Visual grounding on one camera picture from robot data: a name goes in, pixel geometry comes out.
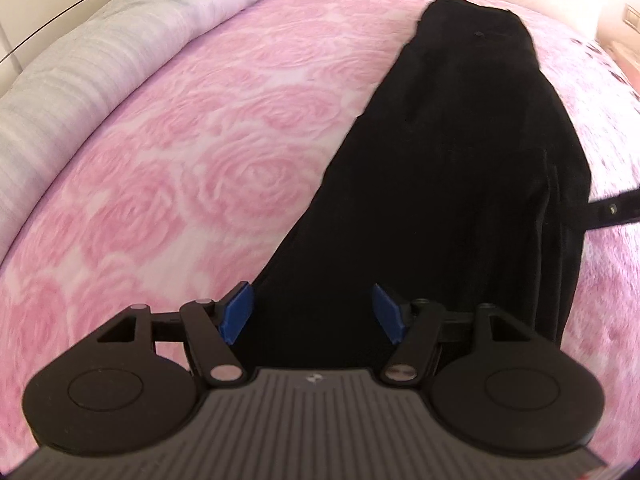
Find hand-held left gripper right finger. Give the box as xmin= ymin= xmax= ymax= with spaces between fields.
xmin=370 ymin=283 xmax=537 ymax=388

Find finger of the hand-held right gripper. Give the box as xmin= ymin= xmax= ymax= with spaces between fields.
xmin=582 ymin=190 xmax=640 ymax=234

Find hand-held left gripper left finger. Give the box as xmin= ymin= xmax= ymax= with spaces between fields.
xmin=94 ymin=281 xmax=254 ymax=389

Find black pants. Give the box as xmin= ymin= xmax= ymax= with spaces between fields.
xmin=232 ymin=0 xmax=594 ymax=387

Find pink rose blanket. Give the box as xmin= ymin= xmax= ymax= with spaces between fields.
xmin=0 ymin=0 xmax=640 ymax=442

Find white striped quilt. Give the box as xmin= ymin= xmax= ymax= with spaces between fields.
xmin=0 ymin=0 xmax=322 ymax=257

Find cream wardrobe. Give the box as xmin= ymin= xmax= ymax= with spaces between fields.
xmin=0 ymin=0 xmax=137 ymax=97

